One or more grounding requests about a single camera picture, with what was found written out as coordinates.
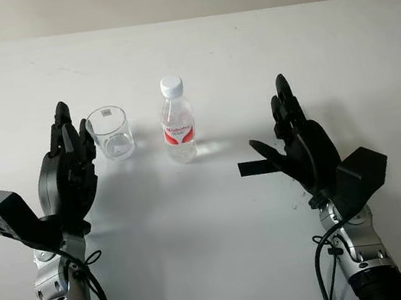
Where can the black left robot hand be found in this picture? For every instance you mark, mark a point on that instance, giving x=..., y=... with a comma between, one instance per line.
x=62, y=182

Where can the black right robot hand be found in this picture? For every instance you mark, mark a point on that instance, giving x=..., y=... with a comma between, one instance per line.
x=314, y=153

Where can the clear plastic water bottle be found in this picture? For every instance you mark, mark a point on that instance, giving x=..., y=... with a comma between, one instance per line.
x=179, y=130

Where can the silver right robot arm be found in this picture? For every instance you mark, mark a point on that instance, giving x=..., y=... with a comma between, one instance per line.
x=361, y=246

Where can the clear glass cup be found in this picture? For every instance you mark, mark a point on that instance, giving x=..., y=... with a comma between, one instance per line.
x=113, y=138

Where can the black tape strip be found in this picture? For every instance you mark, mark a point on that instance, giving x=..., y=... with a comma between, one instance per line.
x=254, y=168

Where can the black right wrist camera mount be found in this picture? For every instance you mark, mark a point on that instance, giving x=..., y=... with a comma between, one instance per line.
x=363, y=171

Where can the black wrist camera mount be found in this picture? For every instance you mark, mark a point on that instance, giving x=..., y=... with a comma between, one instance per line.
x=6, y=215
x=363, y=171

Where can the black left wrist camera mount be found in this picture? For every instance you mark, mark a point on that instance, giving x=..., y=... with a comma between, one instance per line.
x=6, y=215

